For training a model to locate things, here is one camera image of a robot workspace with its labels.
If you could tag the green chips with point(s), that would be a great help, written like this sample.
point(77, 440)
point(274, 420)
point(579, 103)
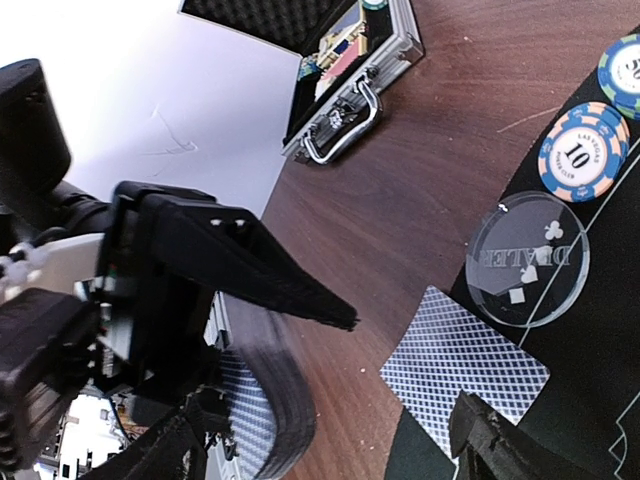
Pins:
point(618, 75)

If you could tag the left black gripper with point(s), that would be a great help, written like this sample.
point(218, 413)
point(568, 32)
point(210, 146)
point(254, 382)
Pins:
point(165, 252)

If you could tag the mixed chip stack in case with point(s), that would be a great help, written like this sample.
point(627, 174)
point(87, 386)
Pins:
point(374, 5)

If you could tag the blue cream chips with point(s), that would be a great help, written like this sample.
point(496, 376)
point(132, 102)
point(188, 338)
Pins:
point(583, 153)

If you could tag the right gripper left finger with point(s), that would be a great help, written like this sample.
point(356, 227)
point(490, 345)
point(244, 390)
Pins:
point(176, 447)

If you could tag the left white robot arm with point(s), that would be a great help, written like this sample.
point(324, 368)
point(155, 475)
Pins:
point(35, 158)

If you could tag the black round poker mat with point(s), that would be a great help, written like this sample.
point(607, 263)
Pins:
point(588, 411)

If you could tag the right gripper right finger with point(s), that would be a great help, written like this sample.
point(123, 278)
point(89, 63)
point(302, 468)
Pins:
point(488, 446)

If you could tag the grey playing card deck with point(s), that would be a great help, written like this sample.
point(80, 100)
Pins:
point(272, 412)

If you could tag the aluminium poker case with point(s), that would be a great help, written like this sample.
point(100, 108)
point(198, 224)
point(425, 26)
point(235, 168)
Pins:
point(347, 57)

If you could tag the grey dealer button disc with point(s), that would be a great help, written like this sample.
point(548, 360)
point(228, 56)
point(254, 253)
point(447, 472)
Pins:
point(528, 262)

